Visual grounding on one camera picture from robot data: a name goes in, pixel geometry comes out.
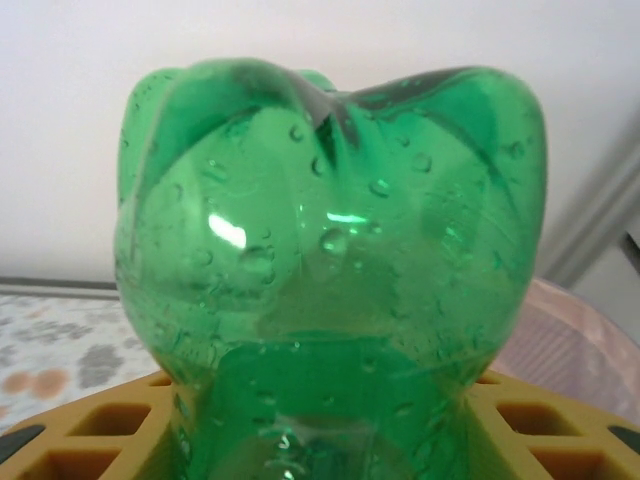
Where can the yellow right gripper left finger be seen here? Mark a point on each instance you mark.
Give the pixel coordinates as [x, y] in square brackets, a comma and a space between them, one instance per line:
[100, 440]

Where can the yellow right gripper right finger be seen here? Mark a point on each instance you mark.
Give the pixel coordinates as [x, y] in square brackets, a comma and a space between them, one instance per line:
[550, 440]

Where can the green bottle yellow cap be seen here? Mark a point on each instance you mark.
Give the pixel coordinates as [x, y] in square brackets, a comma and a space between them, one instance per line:
[330, 250]

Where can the pink lined waste basket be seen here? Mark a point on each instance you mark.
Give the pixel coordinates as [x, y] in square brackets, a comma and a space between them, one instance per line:
[590, 340]

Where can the aluminium frame post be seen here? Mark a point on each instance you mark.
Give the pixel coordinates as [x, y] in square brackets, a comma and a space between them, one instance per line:
[595, 215]

